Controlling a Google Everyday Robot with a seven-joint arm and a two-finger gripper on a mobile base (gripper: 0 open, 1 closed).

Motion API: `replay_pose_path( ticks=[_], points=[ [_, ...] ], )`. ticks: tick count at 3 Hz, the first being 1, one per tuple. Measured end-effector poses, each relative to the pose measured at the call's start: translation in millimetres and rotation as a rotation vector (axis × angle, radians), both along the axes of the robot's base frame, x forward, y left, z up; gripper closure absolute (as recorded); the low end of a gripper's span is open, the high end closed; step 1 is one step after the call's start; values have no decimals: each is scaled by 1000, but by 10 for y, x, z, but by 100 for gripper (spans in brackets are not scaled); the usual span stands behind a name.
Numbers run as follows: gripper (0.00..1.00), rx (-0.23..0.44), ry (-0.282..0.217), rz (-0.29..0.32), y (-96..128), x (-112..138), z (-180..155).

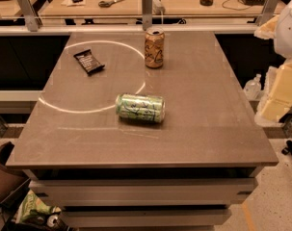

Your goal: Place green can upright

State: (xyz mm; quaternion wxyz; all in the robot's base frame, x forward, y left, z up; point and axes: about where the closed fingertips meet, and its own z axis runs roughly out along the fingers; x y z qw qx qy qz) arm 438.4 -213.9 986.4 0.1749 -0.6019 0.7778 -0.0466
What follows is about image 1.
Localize middle metal bracket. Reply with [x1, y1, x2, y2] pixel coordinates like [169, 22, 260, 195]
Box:
[142, 0, 152, 31]

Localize brown bin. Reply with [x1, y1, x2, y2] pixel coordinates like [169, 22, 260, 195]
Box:
[0, 141, 30, 209]

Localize brown soda can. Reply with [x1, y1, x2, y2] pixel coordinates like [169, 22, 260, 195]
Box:
[145, 27, 165, 68]

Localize scissors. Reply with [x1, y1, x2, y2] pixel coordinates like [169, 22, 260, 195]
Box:
[98, 0, 125, 8]

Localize green chip bag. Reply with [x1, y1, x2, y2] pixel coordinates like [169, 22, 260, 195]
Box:
[15, 190, 61, 225]

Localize metal bracket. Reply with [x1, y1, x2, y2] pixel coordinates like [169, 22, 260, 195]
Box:
[142, 0, 152, 31]
[256, 0, 279, 26]
[16, 0, 42, 32]

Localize cabinet drawer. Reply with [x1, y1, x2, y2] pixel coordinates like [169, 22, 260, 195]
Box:
[62, 209, 231, 228]
[30, 178, 257, 207]

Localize left metal bracket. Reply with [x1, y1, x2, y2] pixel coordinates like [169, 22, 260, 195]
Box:
[16, 0, 42, 32]

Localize right metal bracket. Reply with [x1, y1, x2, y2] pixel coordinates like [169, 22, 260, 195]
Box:
[256, 0, 279, 26]

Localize white power strip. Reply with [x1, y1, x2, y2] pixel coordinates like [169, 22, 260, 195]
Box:
[152, 0, 165, 15]

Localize black snack bar wrapper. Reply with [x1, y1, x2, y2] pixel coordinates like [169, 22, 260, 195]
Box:
[73, 49, 104, 76]

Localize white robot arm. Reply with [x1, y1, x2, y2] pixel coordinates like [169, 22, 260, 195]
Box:
[254, 0, 292, 122]

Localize lower cabinet drawer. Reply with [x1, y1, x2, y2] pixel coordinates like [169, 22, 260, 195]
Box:
[62, 209, 231, 228]

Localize green soda can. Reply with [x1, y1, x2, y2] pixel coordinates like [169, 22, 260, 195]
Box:
[116, 93, 165, 123]

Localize upper cabinet drawer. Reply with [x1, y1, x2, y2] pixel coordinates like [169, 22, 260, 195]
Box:
[30, 178, 257, 207]

